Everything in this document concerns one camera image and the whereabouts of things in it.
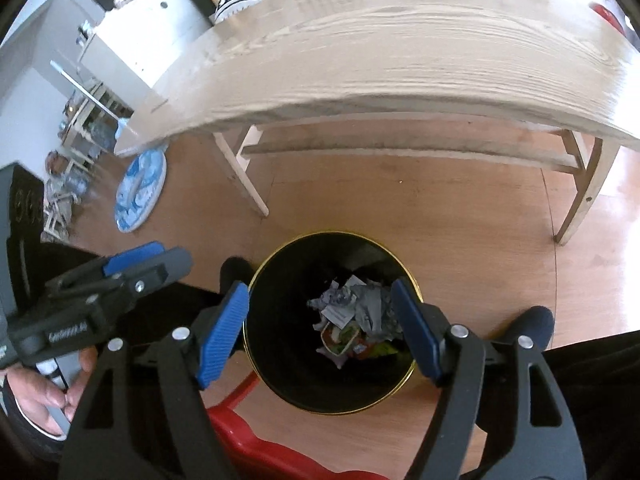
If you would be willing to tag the red plastic bag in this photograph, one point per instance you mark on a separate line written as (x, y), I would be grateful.
(608, 16)

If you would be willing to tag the black round trash bin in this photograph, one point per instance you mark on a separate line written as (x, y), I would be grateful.
(279, 338)

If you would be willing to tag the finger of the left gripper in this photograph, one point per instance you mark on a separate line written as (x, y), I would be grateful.
(131, 257)

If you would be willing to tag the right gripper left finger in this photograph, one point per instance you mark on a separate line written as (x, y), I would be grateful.
(141, 415)

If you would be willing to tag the left hand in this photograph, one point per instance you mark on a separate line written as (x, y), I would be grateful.
(35, 394)

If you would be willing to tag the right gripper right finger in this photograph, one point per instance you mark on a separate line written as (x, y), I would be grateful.
(501, 413)

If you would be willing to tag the trash pile in bin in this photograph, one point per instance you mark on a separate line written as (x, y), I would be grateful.
(357, 322)

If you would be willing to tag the blue round floor cushion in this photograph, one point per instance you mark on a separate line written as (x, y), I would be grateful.
(140, 189)

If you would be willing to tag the wooden shelf rack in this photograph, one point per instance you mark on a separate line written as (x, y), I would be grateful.
(88, 128)

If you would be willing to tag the red plastic stool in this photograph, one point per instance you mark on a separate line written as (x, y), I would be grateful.
(255, 458)

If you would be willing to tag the wooden table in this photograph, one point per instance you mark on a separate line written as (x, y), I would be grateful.
(542, 83)

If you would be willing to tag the white cabinet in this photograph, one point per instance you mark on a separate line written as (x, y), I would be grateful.
(134, 45)

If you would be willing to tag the right dark foot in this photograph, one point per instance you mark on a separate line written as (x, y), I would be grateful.
(537, 323)

